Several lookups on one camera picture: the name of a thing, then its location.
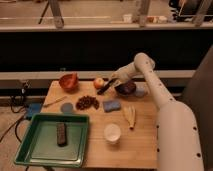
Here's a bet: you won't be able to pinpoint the purple bowl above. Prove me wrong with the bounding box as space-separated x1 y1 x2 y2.
115 81 136 96

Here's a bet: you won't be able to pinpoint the black cables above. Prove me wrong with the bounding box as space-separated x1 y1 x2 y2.
0 82 32 144

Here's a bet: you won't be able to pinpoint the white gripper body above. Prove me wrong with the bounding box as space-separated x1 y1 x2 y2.
110 63 137 86

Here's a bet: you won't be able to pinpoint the wooden board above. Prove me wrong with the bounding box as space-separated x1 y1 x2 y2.
42 81 157 169

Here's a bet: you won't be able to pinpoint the orange bowl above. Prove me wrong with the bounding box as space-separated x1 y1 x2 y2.
59 73 78 92

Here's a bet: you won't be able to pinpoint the white cup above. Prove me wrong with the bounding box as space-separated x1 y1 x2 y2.
104 124 121 144

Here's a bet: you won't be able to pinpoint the black dish brush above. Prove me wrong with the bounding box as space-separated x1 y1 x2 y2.
97 78 116 95

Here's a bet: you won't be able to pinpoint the light blue cloth piece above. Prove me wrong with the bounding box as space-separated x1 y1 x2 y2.
134 86 148 98

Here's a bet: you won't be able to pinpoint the apple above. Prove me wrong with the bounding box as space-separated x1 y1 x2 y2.
93 77 105 89

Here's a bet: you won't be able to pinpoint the dark rectangular block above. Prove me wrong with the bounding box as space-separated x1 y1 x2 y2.
57 123 67 146

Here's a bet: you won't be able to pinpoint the blue sponge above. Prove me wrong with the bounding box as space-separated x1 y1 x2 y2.
103 100 121 112

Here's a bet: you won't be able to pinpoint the wooden spatula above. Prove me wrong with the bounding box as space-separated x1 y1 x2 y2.
43 96 67 108

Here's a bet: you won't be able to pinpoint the green plastic tray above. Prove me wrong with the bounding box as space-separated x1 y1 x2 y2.
14 113 89 168

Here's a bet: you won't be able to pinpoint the grey round lid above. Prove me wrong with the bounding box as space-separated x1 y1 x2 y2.
60 103 73 113

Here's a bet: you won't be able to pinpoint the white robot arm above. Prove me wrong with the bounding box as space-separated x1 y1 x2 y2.
112 53 204 171

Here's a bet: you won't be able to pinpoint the blue box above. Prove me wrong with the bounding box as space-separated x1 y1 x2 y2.
26 103 42 119

